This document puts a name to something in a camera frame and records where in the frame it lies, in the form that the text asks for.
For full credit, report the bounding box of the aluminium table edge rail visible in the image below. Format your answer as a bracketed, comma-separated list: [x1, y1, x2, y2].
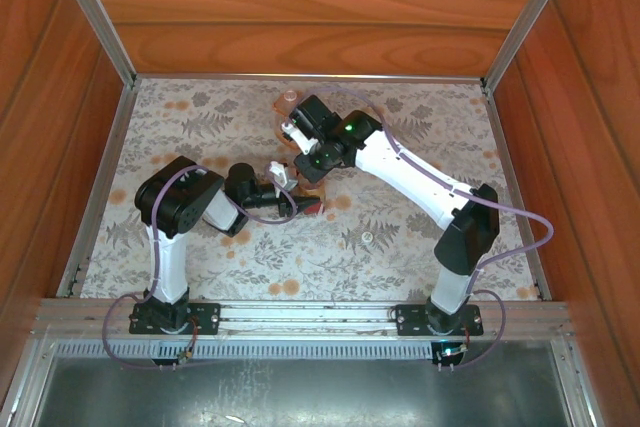
[133, 72, 485, 84]
[55, 81, 139, 298]
[480, 80, 554, 301]

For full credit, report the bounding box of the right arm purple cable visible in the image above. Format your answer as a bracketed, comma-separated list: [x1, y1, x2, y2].
[302, 87, 556, 371]

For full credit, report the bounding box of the grey slotted cable duct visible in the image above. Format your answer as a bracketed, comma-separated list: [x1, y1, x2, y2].
[52, 339, 559, 361]

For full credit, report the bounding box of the long aluminium mounting rail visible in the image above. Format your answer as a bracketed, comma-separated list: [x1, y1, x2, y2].
[32, 298, 571, 341]

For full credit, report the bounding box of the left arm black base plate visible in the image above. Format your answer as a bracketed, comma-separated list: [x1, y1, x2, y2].
[128, 302, 221, 336]

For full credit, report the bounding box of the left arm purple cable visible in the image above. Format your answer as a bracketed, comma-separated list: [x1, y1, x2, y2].
[102, 164, 302, 371]

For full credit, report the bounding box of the small red clear bottle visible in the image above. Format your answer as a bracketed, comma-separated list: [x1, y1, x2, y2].
[298, 180, 329, 216]

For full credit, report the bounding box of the large orange clear plastic bottle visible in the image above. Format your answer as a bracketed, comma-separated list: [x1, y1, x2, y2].
[272, 89, 307, 151]

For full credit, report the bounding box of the grey sheet metal tray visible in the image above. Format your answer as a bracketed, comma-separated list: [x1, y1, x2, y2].
[29, 354, 576, 427]

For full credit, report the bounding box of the small connector board green light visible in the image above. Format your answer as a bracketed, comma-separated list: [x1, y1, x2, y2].
[434, 341, 471, 373]

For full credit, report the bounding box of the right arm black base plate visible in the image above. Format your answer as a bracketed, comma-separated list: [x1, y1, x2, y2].
[394, 304, 485, 337]

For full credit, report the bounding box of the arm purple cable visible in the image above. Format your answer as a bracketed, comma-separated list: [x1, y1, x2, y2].
[302, 87, 556, 371]
[102, 164, 302, 371]

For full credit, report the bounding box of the aluminium frame post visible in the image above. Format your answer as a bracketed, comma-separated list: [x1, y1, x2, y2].
[47, 0, 139, 88]
[480, 0, 584, 91]

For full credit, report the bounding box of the floral patterned tablecloth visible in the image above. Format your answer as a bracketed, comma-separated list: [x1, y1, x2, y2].
[79, 77, 544, 301]

